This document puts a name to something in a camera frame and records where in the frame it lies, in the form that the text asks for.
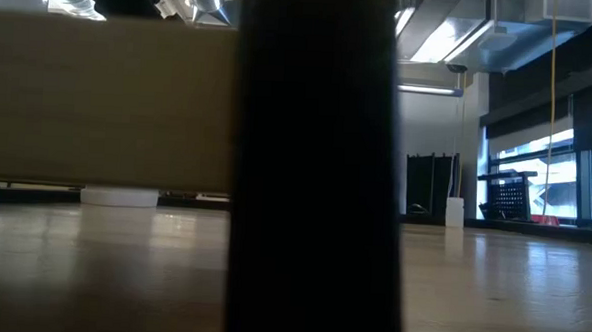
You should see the small white container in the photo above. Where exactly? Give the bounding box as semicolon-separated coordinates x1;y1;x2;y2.
444;196;466;229

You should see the black shelf divider panel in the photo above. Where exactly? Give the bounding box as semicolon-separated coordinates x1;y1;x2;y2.
224;0;418;332

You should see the raised wooden shelf board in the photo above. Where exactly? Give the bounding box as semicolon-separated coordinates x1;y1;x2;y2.
0;10;241;193

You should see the black cabinet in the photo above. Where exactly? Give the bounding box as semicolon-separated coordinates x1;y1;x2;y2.
404;150;462;218

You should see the white hexagonal plant pot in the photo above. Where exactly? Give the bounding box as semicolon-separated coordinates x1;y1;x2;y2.
79;184;161;210

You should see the black perforated cart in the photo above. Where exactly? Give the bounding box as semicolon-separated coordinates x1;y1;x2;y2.
476;168;540;223

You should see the red floor object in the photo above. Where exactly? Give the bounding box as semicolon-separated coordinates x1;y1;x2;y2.
531;213;561;228

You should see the large silver ceiling duct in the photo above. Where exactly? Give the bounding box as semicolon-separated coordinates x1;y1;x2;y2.
393;0;592;79

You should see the silver ceiling air duct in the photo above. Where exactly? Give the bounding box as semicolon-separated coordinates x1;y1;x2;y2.
39;0;109;22

